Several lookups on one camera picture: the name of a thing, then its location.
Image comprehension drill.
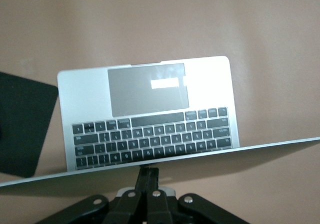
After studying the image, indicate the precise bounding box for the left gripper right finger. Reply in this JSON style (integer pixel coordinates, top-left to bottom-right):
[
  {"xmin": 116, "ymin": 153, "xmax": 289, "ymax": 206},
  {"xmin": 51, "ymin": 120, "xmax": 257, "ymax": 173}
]
[{"xmin": 147, "ymin": 168, "xmax": 249, "ymax": 224}]

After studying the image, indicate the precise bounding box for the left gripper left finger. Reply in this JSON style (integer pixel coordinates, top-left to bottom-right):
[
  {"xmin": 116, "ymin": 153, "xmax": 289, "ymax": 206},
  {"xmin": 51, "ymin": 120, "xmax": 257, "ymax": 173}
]
[{"xmin": 37, "ymin": 168, "xmax": 150, "ymax": 224}]

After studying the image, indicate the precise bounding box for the silver laptop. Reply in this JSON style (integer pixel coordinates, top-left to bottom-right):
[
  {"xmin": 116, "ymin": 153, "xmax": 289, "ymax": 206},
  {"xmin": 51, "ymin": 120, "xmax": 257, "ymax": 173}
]
[{"xmin": 0, "ymin": 56, "xmax": 320, "ymax": 224}]

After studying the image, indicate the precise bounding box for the black mouse pad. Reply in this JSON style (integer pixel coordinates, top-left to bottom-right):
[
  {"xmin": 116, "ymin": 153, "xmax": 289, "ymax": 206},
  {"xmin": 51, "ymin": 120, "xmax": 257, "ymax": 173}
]
[{"xmin": 0, "ymin": 71, "xmax": 59, "ymax": 179}]

